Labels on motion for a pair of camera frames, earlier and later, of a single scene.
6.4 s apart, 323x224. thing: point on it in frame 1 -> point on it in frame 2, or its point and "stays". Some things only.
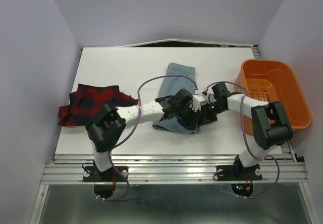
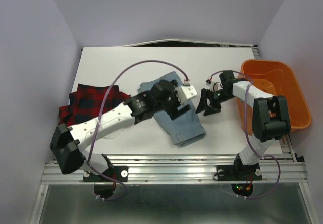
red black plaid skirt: x=88 y=100 stays
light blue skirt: x=172 y=86 -> x=186 y=129
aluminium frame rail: x=172 y=169 stays
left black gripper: x=190 y=123 -> x=173 y=111
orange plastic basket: x=271 y=80 stays
